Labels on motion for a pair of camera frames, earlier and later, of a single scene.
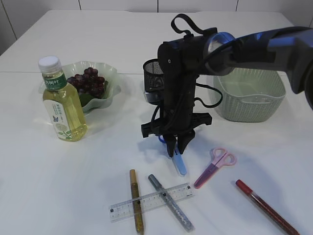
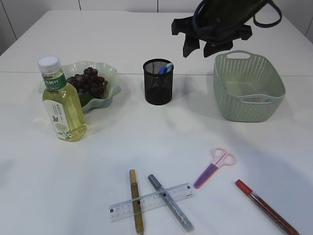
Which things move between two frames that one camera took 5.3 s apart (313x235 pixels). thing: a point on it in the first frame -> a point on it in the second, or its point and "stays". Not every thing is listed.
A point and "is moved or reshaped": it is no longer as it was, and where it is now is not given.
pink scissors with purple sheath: [219, 157] stays
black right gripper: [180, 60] -> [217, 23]
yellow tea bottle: [63, 101] stays
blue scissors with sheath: [178, 158] is moved or reshaped
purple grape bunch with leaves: [89, 85] stays
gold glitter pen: [136, 203] stays
